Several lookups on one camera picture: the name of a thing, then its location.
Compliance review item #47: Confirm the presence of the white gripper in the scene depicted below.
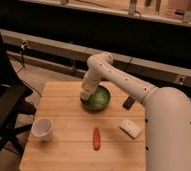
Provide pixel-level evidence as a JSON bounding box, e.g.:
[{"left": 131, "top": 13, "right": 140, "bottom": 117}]
[{"left": 80, "top": 78, "right": 98, "bottom": 100}]

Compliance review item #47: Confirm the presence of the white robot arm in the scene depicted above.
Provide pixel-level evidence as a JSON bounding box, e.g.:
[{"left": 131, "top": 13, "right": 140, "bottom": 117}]
[{"left": 80, "top": 52, "right": 191, "bottom": 171}]

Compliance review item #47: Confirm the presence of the green ceramic bowl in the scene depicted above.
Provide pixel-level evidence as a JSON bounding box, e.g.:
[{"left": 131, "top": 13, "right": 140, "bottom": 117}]
[{"left": 81, "top": 85, "right": 111, "bottom": 111}]

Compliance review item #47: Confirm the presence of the orange red bottle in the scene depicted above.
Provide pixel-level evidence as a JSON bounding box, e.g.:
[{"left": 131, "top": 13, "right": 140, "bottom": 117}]
[{"left": 93, "top": 127, "right": 101, "bottom": 151}]

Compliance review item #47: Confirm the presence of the small black rectangular object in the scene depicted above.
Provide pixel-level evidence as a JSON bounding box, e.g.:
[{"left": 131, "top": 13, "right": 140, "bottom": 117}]
[{"left": 123, "top": 97, "right": 134, "bottom": 110}]

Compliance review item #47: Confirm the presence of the white sponge block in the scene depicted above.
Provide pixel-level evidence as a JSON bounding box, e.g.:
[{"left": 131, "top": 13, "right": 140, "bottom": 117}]
[{"left": 120, "top": 119, "right": 141, "bottom": 139}]

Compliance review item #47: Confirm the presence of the wooden table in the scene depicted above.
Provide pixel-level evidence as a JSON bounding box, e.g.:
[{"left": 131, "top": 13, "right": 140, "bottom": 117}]
[{"left": 20, "top": 81, "right": 146, "bottom": 171}]

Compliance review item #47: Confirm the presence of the white paper cup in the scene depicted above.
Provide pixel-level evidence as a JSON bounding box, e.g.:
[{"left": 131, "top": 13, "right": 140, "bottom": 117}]
[{"left": 32, "top": 118, "right": 53, "bottom": 142}]

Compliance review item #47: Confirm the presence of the black chair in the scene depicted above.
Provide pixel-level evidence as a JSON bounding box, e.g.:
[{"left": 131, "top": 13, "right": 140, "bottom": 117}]
[{"left": 0, "top": 33, "right": 36, "bottom": 155}]

